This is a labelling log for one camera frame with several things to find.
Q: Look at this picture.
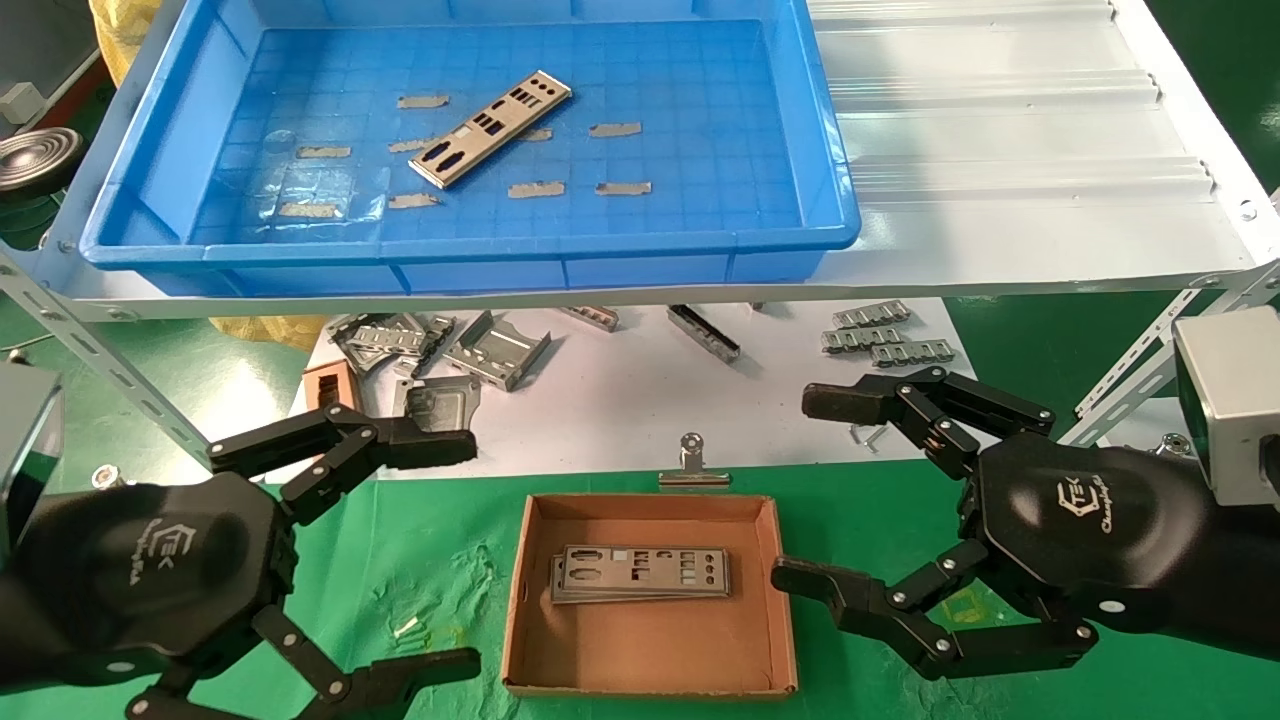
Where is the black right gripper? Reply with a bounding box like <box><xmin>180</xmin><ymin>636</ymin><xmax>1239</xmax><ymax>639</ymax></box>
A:
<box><xmin>770</xmin><ymin>367</ymin><xmax>1223</xmax><ymax>683</ymax></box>

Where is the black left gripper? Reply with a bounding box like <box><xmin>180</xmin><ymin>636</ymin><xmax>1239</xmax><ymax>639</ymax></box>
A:
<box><xmin>0</xmin><ymin>404</ymin><xmax>483</xmax><ymax>720</ymax></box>

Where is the steel IO shield plate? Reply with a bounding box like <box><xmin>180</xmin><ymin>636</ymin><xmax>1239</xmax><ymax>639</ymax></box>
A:
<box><xmin>549</xmin><ymin>555</ymin><xmax>732</xmax><ymax>605</ymax></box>
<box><xmin>562</xmin><ymin>544</ymin><xmax>730</xmax><ymax>593</ymax></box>
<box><xmin>409</xmin><ymin>70</ymin><xmax>573</xmax><ymax>190</ymax></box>

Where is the small brown box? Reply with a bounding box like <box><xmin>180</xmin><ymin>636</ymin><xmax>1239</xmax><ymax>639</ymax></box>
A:
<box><xmin>303</xmin><ymin>360</ymin><xmax>363</xmax><ymax>416</ymax></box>

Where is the brown cardboard box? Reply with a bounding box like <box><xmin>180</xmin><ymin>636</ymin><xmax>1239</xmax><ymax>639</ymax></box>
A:
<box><xmin>501</xmin><ymin>492</ymin><xmax>799</xmax><ymax>698</ymax></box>

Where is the blue plastic tray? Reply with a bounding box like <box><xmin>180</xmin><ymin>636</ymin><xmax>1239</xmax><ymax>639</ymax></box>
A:
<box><xmin>78</xmin><ymin>0</ymin><xmax>863</xmax><ymax>297</ymax></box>

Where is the small grey box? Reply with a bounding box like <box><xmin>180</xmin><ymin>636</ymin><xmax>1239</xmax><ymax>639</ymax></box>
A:
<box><xmin>0</xmin><ymin>82</ymin><xmax>43</xmax><ymax>126</ymax></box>

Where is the green table cloth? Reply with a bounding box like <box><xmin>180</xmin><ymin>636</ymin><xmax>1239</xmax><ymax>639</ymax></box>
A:
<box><xmin>0</xmin><ymin>455</ymin><xmax>1280</xmax><ymax>720</ymax></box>

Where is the slotted steel strip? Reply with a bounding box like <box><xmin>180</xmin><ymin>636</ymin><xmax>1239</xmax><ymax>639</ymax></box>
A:
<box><xmin>822</xmin><ymin>326</ymin><xmax>906</xmax><ymax>354</ymax></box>
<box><xmin>833</xmin><ymin>300</ymin><xmax>912</xmax><ymax>329</ymax></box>
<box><xmin>870</xmin><ymin>340</ymin><xmax>956</xmax><ymax>369</ymax></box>

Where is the square steel plate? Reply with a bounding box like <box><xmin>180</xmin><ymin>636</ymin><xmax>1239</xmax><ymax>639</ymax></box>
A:
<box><xmin>395</xmin><ymin>375</ymin><xmax>483</xmax><ymax>433</ymax></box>

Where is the dark steel bar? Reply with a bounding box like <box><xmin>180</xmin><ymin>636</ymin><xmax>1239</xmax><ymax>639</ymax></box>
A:
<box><xmin>667</xmin><ymin>304</ymin><xmax>742</xmax><ymax>364</ymax></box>

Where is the white base board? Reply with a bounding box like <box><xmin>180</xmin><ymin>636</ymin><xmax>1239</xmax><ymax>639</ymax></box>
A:
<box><xmin>285</xmin><ymin>298</ymin><xmax>986</xmax><ymax>483</ymax></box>

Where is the white metal shelf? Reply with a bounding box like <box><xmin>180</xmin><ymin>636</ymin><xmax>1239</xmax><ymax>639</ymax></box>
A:
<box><xmin>0</xmin><ymin>0</ymin><xmax>1280</xmax><ymax>323</ymax></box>

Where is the black round speaker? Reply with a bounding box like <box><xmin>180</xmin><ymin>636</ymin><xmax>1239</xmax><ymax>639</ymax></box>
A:
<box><xmin>0</xmin><ymin>127</ymin><xmax>87</xmax><ymax>197</ymax></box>

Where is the slotted steel bracket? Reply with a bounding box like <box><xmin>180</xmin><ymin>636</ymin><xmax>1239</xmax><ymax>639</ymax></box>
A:
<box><xmin>405</xmin><ymin>314</ymin><xmax>459</xmax><ymax>379</ymax></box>
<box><xmin>330</xmin><ymin>313</ymin><xmax>433</xmax><ymax>376</ymax></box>

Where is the folded steel bracket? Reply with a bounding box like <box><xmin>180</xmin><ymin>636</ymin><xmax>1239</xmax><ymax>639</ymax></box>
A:
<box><xmin>443</xmin><ymin>310</ymin><xmax>553</xmax><ymax>393</ymax></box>

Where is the perforated metal rack post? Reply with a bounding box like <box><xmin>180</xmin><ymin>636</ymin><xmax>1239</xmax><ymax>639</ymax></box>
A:
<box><xmin>0</xmin><ymin>255</ymin><xmax>216</xmax><ymax>469</ymax></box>
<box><xmin>1058</xmin><ymin>262</ymin><xmax>1280</xmax><ymax>447</ymax></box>

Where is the left wrist camera housing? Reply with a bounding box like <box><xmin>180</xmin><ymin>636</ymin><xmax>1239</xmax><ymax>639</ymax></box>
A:
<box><xmin>0</xmin><ymin>362</ymin><xmax>64</xmax><ymax>561</ymax></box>

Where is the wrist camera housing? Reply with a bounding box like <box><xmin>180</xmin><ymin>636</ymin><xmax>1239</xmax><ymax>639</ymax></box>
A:
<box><xmin>1172</xmin><ymin>306</ymin><xmax>1280</xmax><ymax>509</ymax></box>
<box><xmin>0</xmin><ymin>362</ymin><xmax>64</xmax><ymax>561</ymax></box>

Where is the right wrist camera housing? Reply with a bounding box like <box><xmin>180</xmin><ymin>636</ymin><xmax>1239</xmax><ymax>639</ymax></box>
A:
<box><xmin>1172</xmin><ymin>306</ymin><xmax>1280</xmax><ymax>509</ymax></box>

